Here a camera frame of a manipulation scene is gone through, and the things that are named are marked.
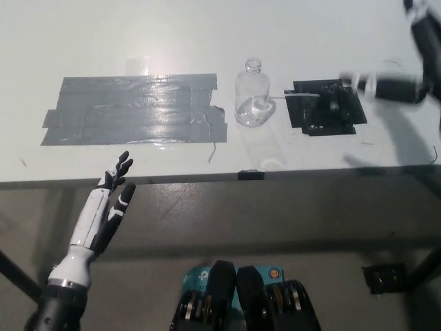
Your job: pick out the black robot body block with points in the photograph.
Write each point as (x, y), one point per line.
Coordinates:
(220, 286)
(251, 293)

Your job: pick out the small black tape strip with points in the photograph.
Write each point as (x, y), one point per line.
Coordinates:
(251, 175)

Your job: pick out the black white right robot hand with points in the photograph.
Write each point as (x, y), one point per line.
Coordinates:
(427, 45)

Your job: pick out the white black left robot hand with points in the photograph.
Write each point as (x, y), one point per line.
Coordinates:
(87, 224)

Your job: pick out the black floor tape patch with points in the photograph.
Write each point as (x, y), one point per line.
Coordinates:
(386, 277)

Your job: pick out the black trigger spray lid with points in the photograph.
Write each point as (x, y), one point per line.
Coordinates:
(330, 100)

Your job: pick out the clear plastic bottle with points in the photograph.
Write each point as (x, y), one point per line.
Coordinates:
(251, 100)

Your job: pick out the black table leg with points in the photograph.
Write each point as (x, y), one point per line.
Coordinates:
(17, 272)
(425, 269)

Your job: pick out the thin dark thread scrap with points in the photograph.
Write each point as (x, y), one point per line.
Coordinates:
(212, 153)
(434, 155)
(391, 62)

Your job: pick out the grey duct tape patch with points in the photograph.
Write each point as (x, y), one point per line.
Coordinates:
(134, 110)

